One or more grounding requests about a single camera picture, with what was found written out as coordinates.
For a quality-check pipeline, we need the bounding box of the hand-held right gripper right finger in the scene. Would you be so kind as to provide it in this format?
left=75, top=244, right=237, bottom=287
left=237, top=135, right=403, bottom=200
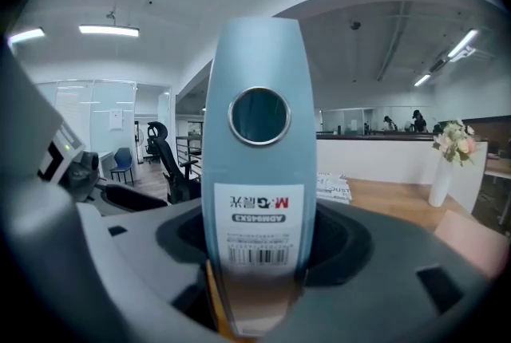
left=255, top=199, right=498, bottom=343

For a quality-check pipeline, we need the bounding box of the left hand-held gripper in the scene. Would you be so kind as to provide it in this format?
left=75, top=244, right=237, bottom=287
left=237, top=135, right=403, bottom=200
left=0, top=36, right=169, bottom=214

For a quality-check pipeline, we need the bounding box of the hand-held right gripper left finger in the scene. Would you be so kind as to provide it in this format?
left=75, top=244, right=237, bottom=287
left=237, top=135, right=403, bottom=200
left=0, top=180, right=219, bottom=343

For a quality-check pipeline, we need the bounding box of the pink item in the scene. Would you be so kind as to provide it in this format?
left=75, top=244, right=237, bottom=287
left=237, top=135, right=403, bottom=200
left=433, top=208, right=511, bottom=279

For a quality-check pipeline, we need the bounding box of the printed white item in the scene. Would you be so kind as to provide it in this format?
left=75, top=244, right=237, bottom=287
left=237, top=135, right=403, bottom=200
left=316, top=171, right=353, bottom=205

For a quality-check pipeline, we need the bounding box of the light blue file binder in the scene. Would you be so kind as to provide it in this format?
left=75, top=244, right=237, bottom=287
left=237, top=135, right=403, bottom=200
left=200, top=17, right=319, bottom=337

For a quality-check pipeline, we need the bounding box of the blue chair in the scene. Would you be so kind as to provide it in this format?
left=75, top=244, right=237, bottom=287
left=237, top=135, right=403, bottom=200
left=109, top=146, right=136, bottom=187

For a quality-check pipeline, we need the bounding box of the black office chair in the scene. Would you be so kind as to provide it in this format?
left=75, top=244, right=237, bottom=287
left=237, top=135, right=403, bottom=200
left=145, top=120, right=202, bottom=205

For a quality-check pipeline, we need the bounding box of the standing fan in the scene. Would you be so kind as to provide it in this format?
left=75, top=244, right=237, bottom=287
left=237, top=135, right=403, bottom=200
left=134, top=131, right=145, bottom=166

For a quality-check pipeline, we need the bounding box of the metal railing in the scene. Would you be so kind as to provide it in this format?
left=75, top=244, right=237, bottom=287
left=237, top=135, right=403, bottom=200
left=175, top=135, right=204, bottom=179

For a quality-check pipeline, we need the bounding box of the white paper notice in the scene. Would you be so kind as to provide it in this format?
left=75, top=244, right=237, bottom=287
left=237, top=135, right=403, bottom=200
left=108, top=108, right=124, bottom=132

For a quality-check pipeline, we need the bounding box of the white vase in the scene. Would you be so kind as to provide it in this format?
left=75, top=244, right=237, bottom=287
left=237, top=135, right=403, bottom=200
left=427, top=154, right=455, bottom=208

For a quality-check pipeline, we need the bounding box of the white partition counter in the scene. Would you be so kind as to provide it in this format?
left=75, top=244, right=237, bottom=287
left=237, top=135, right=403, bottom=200
left=315, top=132, right=489, bottom=215

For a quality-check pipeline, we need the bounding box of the pink and white flower bouquet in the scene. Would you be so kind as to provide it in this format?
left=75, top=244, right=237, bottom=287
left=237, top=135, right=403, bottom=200
left=431, top=119, right=478, bottom=168

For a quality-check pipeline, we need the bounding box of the ceiling air conditioner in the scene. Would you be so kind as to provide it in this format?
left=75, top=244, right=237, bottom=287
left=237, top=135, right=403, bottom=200
left=428, top=57, right=449, bottom=74

